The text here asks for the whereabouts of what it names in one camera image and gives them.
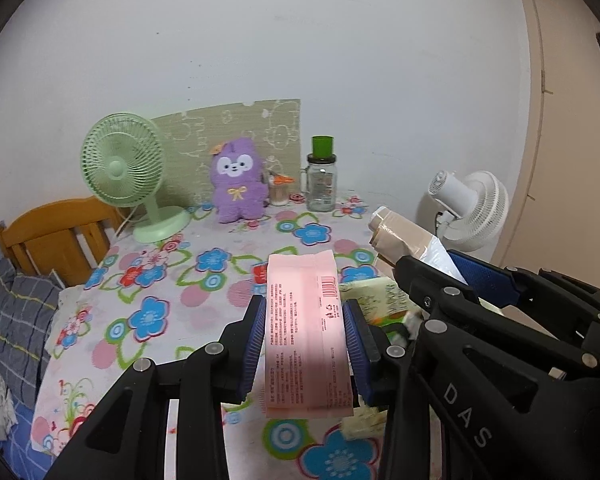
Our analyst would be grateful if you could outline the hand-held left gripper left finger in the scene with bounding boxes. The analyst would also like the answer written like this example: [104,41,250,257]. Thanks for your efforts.
[45,295,269,480]

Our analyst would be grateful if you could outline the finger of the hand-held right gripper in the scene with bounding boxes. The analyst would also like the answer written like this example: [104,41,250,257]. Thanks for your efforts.
[448,251,600,332]
[394,254,482,337]

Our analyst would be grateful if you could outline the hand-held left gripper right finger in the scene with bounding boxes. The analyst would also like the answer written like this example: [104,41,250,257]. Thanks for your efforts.
[342,298,421,480]

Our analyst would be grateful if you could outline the pink tissue packet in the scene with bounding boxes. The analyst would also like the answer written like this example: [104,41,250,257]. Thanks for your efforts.
[264,252,356,419]

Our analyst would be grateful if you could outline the beige packet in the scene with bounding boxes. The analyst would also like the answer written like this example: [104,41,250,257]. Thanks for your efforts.
[368,205,468,288]

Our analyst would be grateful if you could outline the white standing fan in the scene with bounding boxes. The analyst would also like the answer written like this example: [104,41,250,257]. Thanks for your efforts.
[413,169,510,254]

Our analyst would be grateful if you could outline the floral tablecloth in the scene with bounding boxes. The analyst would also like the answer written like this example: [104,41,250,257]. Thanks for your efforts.
[30,192,433,480]

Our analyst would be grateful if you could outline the glass jar with green lid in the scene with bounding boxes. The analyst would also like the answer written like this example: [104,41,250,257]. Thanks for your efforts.
[299,134,342,213]

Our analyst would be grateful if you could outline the toothpick holder with orange lid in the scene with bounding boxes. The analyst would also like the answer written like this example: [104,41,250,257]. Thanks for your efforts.
[268,174,295,207]

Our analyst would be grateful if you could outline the purple plush toy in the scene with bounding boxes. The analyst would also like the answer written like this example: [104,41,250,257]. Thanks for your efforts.
[209,138,269,225]

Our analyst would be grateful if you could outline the beige wooden door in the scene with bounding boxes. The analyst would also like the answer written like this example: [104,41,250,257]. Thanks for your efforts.
[495,0,600,288]

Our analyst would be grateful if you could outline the green patterned board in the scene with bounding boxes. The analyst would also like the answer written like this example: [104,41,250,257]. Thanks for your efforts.
[149,98,302,209]

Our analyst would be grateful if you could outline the green desk fan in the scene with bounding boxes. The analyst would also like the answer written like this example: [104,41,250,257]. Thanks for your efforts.
[79,113,191,245]

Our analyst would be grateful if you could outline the wooden chair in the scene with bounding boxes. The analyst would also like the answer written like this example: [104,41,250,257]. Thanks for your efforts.
[0,197,127,289]

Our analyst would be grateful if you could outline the grey plaid pillow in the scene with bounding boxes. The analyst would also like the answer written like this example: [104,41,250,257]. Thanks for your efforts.
[0,257,62,413]

